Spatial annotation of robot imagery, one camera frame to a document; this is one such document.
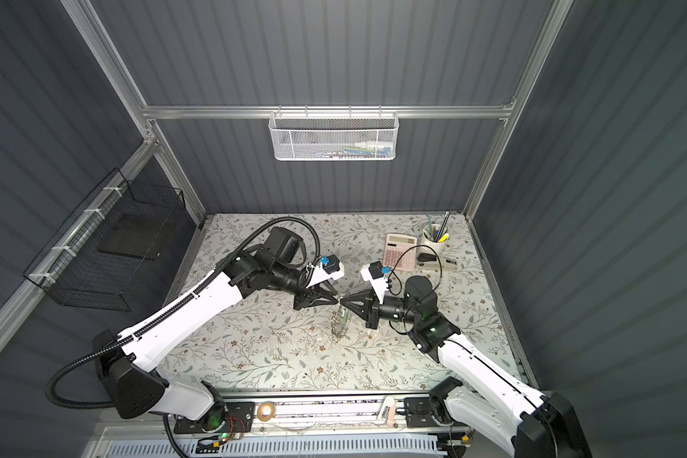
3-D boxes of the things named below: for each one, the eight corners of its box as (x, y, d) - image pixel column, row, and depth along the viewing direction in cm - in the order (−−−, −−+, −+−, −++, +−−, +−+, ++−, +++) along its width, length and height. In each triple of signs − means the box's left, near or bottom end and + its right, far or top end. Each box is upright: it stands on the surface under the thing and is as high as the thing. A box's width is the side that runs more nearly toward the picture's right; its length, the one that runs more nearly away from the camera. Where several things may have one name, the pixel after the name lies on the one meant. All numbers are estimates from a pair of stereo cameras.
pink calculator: (381, 266, 106) (382, 261, 104) (386, 237, 115) (387, 232, 113) (414, 272, 105) (416, 266, 102) (416, 242, 114) (418, 236, 111)
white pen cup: (419, 259, 108) (424, 240, 99) (415, 242, 113) (421, 223, 105) (443, 259, 108) (451, 240, 99) (438, 242, 113) (446, 223, 105)
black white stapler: (418, 272, 105) (420, 265, 101) (416, 260, 108) (418, 253, 105) (455, 272, 105) (459, 265, 101) (452, 260, 108) (455, 253, 105)
